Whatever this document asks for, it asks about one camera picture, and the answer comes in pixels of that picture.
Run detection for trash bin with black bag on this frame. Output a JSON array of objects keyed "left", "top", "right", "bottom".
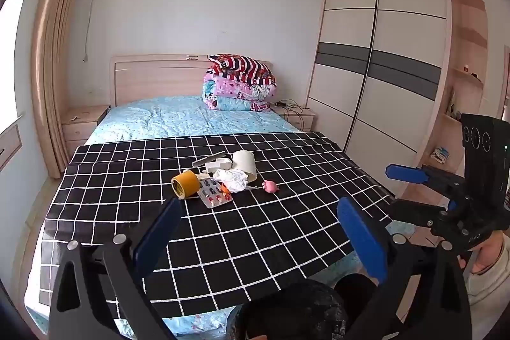
[{"left": 229, "top": 274, "right": 383, "bottom": 340}]

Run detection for air conditioner power cord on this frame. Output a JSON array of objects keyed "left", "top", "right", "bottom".
[{"left": 82, "top": 0, "right": 106, "bottom": 64}]

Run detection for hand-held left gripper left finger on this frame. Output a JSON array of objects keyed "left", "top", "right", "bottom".
[{"left": 48, "top": 198, "right": 184, "bottom": 340}]

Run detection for person's right forearm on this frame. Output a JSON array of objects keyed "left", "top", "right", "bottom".
[{"left": 464, "top": 232, "right": 510, "bottom": 309}]

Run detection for grey flat strip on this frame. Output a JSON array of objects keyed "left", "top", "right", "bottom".
[{"left": 192, "top": 151, "right": 226, "bottom": 167}]

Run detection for beige curtain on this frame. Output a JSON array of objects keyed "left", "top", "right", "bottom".
[{"left": 31, "top": 0, "right": 100, "bottom": 179}]

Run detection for white sliding door wardrobe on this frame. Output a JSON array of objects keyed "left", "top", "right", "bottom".
[{"left": 305, "top": 0, "right": 453, "bottom": 187}]

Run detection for bed with blue sheet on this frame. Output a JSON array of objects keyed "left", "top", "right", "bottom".
[{"left": 25, "top": 95, "right": 415, "bottom": 340}]

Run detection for white paper roll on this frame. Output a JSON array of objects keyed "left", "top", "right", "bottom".
[{"left": 232, "top": 150, "right": 258, "bottom": 182}]

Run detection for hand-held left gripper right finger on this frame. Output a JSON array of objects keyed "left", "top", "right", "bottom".
[{"left": 337, "top": 198, "right": 473, "bottom": 340}]

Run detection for white plastic holder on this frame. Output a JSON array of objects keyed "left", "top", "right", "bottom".
[{"left": 205, "top": 158, "right": 234, "bottom": 174}]

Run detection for wooden nightstand with cables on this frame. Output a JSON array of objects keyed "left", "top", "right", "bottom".
[{"left": 273, "top": 107, "right": 317, "bottom": 132}]

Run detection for pill blister pack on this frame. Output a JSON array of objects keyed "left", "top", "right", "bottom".
[{"left": 198, "top": 178, "right": 233, "bottom": 208}]

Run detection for black cables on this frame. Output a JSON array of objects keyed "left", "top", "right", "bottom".
[{"left": 275, "top": 100, "right": 312, "bottom": 130}]

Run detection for red striped folded quilt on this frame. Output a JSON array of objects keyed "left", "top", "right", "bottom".
[{"left": 207, "top": 54, "right": 276, "bottom": 86}]

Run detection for pink floral folded quilt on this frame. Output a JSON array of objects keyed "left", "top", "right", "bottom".
[{"left": 202, "top": 71, "right": 277, "bottom": 113}]

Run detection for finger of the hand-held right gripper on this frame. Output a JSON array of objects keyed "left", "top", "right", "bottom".
[
  {"left": 388, "top": 198, "right": 455, "bottom": 229},
  {"left": 385, "top": 163, "right": 469, "bottom": 211}
]

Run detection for yellow tape roll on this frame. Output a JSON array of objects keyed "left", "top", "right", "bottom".
[{"left": 171, "top": 170, "right": 202, "bottom": 200}]

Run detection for white tissue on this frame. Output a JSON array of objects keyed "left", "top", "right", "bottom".
[{"left": 213, "top": 169, "right": 250, "bottom": 192}]

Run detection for wooden headboard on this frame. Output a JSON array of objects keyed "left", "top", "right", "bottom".
[{"left": 109, "top": 54, "right": 218, "bottom": 107}]

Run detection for person's right hand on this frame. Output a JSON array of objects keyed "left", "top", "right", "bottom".
[{"left": 470, "top": 232, "right": 505, "bottom": 275}]

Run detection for window bench drawers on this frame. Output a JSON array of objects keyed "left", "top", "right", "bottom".
[{"left": 0, "top": 123, "right": 22, "bottom": 172}]

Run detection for black checked cloth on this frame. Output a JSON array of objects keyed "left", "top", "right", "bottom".
[{"left": 38, "top": 131, "right": 397, "bottom": 321}]

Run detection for wooden shelf unit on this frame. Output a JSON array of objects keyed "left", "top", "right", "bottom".
[{"left": 418, "top": 0, "right": 490, "bottom": 181}]

